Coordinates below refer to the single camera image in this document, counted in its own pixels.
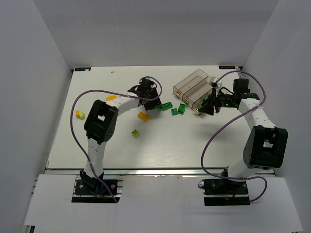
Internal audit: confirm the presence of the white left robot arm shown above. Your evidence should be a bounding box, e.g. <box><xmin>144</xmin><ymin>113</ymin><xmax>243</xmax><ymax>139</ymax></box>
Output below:
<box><xmin>80</xmin><ymin>76</ymin><xmax>161</xmax><ymax>194</ymax></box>

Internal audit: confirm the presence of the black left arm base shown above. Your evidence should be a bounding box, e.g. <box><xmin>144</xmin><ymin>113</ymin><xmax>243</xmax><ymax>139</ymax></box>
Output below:
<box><xmin>71</xmin><ymin>179</ymin><xmax>123</xmax><ymax>204</ymax></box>

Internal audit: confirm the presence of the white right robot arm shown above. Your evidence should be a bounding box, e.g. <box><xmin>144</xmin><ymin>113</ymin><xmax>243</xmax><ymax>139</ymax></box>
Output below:
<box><xmin>198</xmin><ymin>79</ymin><xmax>288</xmax><ymax>182</ymax></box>

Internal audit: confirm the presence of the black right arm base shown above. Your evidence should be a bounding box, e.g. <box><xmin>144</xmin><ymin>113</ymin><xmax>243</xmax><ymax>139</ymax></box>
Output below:
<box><xmin>198</xmin><ymin>179</ymin><xmax>250</xmax><ymax>206</ymax></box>

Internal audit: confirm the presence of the orange flat lego brick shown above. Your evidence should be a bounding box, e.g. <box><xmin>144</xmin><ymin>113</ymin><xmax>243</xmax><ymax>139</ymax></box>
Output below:
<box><xmin>138</xmin><ymin>112</ymin><xmax>150</xmax><ymax>122</ymax></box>

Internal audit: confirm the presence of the clear three-compartment plastic container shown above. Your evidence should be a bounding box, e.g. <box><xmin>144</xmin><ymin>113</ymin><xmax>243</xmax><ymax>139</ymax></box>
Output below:
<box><xmin>173</xmin><ymin>69</ymin><xmax>213</xmax><ymax>117</ymax></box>

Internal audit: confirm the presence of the green square lego brick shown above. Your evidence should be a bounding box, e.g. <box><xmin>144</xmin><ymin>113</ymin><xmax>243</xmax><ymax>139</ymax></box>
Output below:
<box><xmin>171</xmin><ymin>108</ymin><xmax>178</xmax><ymax>116</ymax></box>

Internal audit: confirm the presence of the green stacked lego brick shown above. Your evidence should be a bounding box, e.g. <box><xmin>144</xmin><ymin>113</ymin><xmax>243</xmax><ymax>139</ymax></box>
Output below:
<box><xmin>177</xmin><ymin>104</ymin><xmax>186</xmax><ymax>114</ymax></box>

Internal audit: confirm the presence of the lime square lego brick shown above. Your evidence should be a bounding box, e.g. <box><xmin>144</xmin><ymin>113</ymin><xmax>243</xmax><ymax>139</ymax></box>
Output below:
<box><xmin>131</xmin><ymin>130</ymin><xmax>139</xmax><ymax>138</ymax></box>

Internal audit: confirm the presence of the orange rounded lego brick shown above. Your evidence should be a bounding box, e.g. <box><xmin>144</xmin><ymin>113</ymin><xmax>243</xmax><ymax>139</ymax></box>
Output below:
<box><xmin>106</xmin><ymin>95</ymin><xmax>117</xmax><ymax>101</ymax></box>

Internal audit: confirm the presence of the pale green small lego brick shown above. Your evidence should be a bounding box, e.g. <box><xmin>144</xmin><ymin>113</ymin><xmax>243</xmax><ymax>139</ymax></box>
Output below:
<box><xmin>79</xmin><ymin>112</ymin><xmax>85</xmax><ymax>120</ymax></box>

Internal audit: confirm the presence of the orange small lego brick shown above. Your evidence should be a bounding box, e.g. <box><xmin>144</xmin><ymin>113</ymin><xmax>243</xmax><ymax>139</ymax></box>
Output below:
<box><xmin>75</xmin><ymin>110</ymin><xmax>82</xmax><ymax>118</ymax></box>

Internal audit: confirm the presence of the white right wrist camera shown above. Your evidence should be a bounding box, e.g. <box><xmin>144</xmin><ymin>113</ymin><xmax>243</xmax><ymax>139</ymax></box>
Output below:
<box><xmin>209</xmin><ymin>77</ymin><xmax>222</xmax><ymax>89</ymax></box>

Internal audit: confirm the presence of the aluminium front rail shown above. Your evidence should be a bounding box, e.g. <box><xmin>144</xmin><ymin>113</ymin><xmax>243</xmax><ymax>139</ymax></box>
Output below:
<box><xmin>45</xmin><ymin>166</ymin><xmax>276</xmax><ymax>177</ymax></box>

